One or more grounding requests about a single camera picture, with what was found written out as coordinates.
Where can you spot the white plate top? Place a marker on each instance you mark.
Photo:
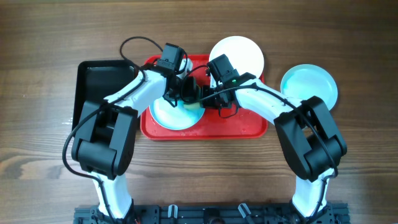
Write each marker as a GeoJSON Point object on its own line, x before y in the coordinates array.
{"type": "Point", "coordinates": [245, 57]}

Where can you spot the black rectangular tray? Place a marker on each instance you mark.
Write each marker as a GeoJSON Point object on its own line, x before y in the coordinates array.
{"type": "Point", "coordinates": [97, 79]}

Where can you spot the red plastic tray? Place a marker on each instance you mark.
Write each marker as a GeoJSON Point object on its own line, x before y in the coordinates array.
{"type": "Point", "coordinates": [230, 124]}

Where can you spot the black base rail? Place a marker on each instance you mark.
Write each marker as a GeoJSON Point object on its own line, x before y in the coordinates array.
{"type": "Point", "coordinates": [243, 213]}

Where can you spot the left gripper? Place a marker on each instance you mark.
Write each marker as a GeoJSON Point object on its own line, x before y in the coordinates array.
{"type": "Point", "coordinates": [189, 94]}

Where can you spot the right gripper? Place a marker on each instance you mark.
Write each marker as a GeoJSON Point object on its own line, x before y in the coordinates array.
{"type": "Point", "coordinates": [204, 99]}

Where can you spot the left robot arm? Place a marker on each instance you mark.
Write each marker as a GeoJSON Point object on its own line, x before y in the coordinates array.
{"type": "Point", "coordinates": [110, 97]}

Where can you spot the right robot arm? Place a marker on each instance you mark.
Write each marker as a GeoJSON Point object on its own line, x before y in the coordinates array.
{"type": "Point", "coordinates": [309, 137]}

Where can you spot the green yellow sponge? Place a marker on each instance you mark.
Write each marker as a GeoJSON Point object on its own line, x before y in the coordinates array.
{"type": "Point", "coordinates": [193, 106]}

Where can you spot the light blue plate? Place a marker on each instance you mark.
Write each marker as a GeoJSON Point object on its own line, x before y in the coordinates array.
{"type": "Point", "coordinates": [175, 119]}
{"type": "Point", "coordinates": [306, 80]}

